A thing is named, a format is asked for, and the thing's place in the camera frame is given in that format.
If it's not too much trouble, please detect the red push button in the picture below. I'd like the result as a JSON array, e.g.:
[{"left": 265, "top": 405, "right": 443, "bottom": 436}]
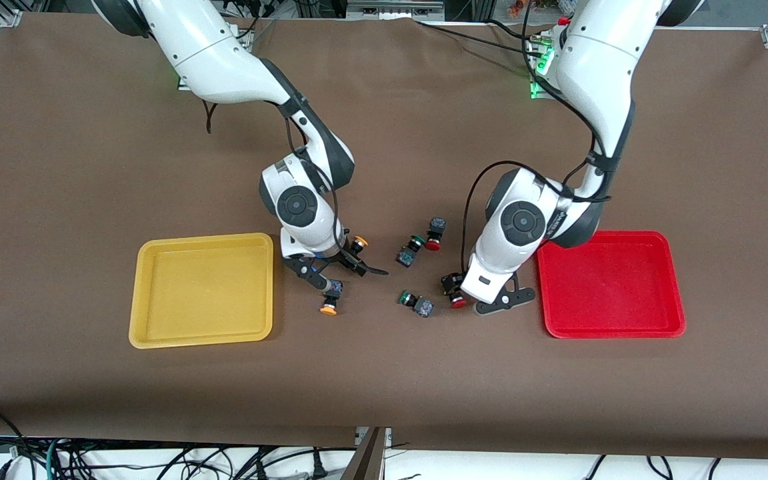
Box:
[
  {"left": 441, "top": 273, "right": 470, "bottom": 309},
  {"left": 423, "top": 217, "right": 447, "bottom": 252}
]

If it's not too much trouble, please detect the green push button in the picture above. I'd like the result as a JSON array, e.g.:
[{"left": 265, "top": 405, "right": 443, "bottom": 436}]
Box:
[
  {"left": 398, "top": 289, "right": 435, "bottom": 319},
  {"left": 396, "top": 234, "right": 426, "bottom": 269}
]

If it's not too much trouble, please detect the red plastic tray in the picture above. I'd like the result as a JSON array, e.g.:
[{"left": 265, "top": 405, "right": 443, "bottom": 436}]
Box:
[{"left": 536, "top": 230, "right": 687, "bottom": 340}]

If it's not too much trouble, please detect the yellow plastic tray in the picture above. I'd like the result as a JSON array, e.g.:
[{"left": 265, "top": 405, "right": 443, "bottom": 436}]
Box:
[{"left": 128, "top": 232, "right": 275, "bottom": 350}]

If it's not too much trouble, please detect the brown table cover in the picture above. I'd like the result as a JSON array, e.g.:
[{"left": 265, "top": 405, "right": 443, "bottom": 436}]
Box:
[{"left": 0, "top": 12, "right": 768, "bottom": 461}]

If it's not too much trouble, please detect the grey metal box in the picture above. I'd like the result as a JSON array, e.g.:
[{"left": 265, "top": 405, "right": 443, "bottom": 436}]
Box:
[{"left": 346, "top": 0, "right": 446, "bottom": 21}]

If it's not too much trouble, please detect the colourful background clutter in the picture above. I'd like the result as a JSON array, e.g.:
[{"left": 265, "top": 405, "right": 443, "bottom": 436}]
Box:
[{"left": 507, "top": 0, "right": 575, "bottom": 19}]

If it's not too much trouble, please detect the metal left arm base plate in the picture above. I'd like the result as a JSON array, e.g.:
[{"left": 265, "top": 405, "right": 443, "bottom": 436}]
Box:
[{"left": 527, "top": 33, "right": 561, "bottom": 101}]

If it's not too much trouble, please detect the aluminium frame post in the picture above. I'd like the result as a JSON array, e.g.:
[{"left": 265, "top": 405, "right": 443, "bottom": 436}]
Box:
[{"left": 341, "top": 427, "right": 391, "bottom": 480}]

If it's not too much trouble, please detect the long black table cable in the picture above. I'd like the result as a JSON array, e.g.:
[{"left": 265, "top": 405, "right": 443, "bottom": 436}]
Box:
[{"left": 414, "top": 20, "right": 539, "bottom": 55}]

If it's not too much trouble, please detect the short black table cable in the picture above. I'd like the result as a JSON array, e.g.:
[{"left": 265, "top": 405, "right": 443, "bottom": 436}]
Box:
[{"left": 487, "top": 19, "right": 535, "bottom": 41}]

